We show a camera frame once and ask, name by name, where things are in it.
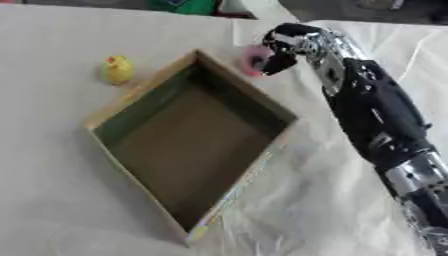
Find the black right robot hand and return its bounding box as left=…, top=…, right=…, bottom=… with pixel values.
left=260, top=22, right=324, bottom=77

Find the pink ring toy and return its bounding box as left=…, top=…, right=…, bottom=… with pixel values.
left=238, top=44, right=277, bottom=78

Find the tan cardboard box green inside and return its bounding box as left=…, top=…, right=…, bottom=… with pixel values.
left=82, top=48, right=301, bottom=247

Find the green object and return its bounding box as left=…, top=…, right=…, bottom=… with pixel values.
left=145, top=0, right=224, bottom=16

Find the yellow toy duck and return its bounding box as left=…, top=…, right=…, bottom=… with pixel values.
left=99, top=54, right=137, bottom=86

